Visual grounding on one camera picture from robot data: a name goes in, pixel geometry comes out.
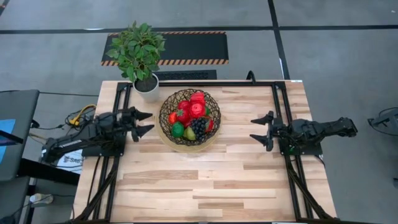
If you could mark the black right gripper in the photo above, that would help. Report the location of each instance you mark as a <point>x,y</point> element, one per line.
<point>280,132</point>

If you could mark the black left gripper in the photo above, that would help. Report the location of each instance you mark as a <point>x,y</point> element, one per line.
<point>124,121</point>

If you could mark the orange red peach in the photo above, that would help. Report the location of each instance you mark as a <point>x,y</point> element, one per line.
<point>172,118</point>

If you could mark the green lime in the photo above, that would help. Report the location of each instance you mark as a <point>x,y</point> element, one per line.
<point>207,111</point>
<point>178,130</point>

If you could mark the green pear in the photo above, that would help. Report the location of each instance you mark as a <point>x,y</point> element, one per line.
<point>189,134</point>

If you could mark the black grape bunch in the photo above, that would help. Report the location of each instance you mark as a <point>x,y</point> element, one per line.
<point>199,126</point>

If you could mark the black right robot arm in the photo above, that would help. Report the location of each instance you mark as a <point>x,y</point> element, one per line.
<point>326,129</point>

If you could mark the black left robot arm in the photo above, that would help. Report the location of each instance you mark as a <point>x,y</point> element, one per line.
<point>77,140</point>

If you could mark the dark brown wicker basket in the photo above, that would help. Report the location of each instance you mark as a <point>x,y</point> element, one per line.
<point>214,133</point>

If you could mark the round woven straw placemat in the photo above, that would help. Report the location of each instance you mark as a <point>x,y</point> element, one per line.
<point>186,149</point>

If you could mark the black ribbed floor strip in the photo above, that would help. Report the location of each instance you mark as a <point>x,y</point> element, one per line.
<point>186,75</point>

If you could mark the green plant in white pot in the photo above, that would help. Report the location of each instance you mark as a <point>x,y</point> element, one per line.
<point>138,49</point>

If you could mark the white printed paper sheet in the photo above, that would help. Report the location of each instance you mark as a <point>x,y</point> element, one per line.
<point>70,161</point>

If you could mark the black hazard striped floor mat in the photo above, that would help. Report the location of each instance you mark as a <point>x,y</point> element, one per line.
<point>192,46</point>

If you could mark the black desk beam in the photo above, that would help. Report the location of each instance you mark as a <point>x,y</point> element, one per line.
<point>46,171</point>

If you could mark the dark grey desk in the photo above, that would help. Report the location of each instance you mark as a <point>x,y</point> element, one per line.
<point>21,109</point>

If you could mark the white power adapter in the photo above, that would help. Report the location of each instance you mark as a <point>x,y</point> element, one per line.
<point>38,198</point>

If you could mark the light blue flat panel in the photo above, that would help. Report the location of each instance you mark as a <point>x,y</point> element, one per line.
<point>6,126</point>

